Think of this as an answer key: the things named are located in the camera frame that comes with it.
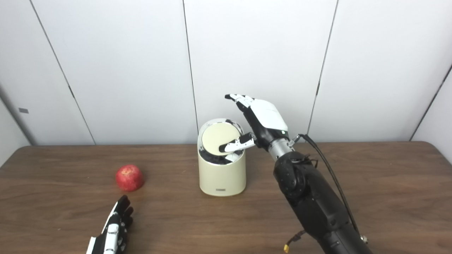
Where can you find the right white-black robot hand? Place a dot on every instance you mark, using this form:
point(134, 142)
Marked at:
point(268, 116)

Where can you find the left white-black robot hand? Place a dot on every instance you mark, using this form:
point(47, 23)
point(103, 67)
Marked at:
point(112, 236)

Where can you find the round cream bin lid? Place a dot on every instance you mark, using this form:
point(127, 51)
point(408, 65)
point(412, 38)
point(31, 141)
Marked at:
point(217, 135)

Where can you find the red apple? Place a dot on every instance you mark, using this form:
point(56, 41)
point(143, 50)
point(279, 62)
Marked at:
point(129, 177)

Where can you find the cream-colored desktop bin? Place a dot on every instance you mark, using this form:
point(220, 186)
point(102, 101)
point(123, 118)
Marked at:
point(222, 176)

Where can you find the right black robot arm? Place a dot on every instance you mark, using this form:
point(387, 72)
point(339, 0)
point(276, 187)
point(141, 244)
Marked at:
point(314, 201)

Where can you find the small gray wall sticker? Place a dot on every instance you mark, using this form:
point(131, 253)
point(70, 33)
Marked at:
point(23, 110)

